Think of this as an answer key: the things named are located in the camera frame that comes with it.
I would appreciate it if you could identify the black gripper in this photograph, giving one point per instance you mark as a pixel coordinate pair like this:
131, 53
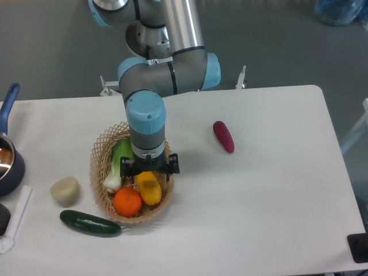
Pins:
169, 165

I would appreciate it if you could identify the yellow mango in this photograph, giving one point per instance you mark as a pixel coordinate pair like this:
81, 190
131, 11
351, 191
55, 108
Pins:
149, 188

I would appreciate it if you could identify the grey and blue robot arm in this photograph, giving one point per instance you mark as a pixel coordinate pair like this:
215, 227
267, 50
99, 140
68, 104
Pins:
143, 86

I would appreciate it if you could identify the woven wicker basket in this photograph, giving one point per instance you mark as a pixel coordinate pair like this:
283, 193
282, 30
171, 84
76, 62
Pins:
100, 167

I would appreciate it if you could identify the green bok choy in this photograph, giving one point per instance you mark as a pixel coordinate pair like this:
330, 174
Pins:
113, 181

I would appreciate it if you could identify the orange fruit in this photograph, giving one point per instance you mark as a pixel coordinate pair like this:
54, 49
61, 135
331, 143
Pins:
127, 202

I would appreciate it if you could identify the purple sweet potato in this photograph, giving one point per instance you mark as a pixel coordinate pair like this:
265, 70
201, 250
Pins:
223, 136

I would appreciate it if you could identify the beige potato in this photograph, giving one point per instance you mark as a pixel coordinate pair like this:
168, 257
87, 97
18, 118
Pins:
65, 191

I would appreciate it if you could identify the dark green cucumber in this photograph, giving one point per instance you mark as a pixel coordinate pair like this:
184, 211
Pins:
89, 224

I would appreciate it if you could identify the blue saucepan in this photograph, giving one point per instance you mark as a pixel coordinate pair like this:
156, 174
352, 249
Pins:
12, 163

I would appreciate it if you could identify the dark round object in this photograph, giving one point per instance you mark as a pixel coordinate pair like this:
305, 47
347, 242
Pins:
5, 216

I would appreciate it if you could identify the black device at edge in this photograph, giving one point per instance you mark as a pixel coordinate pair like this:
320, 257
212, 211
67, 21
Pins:
358, 247

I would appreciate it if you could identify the blue plastic bag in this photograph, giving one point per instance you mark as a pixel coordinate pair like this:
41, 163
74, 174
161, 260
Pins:
338, 13

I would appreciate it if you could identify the white frame at right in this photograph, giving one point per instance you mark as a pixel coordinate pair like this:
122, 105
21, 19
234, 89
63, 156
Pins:
356, 131

